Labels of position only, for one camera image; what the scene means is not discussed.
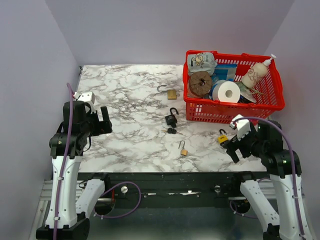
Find small brass padlock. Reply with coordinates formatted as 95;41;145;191
178;140;188;157

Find black-headed keys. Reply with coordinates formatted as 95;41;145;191
161;127;183;135

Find large brass padlock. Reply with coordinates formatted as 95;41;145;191
156;84;178;100

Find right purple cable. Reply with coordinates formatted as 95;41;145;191
229;116;307;240

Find cream pump lotion bottle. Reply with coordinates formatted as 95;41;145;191
241;54;277;89

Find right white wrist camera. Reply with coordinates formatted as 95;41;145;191
229;114;251;141

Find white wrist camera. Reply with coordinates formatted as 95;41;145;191
73;91;96;112
229;114;251;141

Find light blue wipes pack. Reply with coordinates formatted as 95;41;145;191
187;52;218;76

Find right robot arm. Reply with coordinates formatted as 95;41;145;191
222;114;314;240

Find black padlock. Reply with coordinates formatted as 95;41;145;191
165;107;179;129

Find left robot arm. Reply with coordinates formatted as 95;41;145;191
35;100;112;240

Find white toilet paper roll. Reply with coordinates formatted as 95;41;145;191
212;81;241;103

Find yellow padlock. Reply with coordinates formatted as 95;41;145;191
217;128;228;145

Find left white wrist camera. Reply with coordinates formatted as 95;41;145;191
73;91;96;112

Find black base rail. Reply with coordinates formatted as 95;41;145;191
78;172;245;209

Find brown tape roll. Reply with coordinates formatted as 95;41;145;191
187;71;213;98

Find blue plastic package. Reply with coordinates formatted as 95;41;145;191
211;64;238;83

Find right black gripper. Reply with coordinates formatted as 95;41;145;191
224;122;266;162

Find red plastic basket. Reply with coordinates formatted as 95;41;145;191
182;50;285;124

